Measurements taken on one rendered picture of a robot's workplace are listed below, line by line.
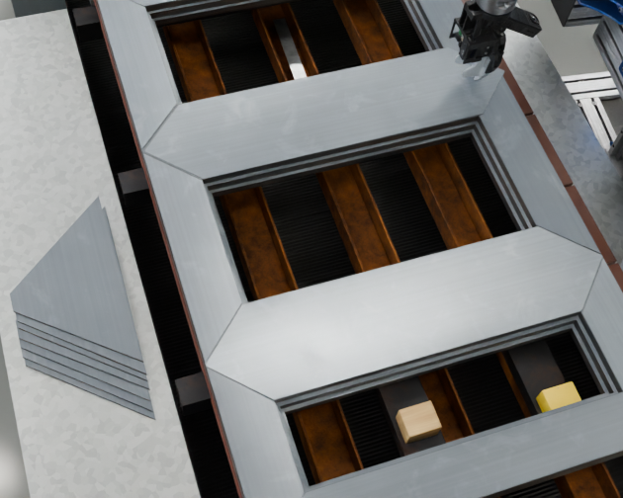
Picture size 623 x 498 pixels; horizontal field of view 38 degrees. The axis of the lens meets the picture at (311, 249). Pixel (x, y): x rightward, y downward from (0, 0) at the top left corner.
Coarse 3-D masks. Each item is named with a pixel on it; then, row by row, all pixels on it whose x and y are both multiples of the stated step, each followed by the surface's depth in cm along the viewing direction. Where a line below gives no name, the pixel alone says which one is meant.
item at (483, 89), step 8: (448, 48) 186; (464, 64) 184; (472, 80) 182; (480, 80) 183; (488, 80) 183; (472, 88) 181; (480, 88) 182; (488, 88) 182; (480, 96) 181; (488, 96) 181; (480, 104) 180; (488, 104) 180
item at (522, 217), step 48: (96, 0) 189; (192, 0) 189; (240, 0) 192; (288, 0) 196; (432, 48) 190; (384, 144) 175; (432, 144) 179; (480, 144) 179; (240, 288) 159; (528, 336) 158; (576, 336) 159; (336, 384) 149; (384, 384) 153; (288, 432) 145; (336, 480) 142
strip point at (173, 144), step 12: (180, 108) 174; (168, 120) 172; (180, 120) 172; (168, 132) 170; (180, 132) 171; (156, 144) 169; (168, 144) 169; (180, 144) 169; (192, 144) 170; (156, 156) 168; (168, 156) 168; (180, 156) 168; (192, 156) 168; (180, 168) 167; (192, 168) 167
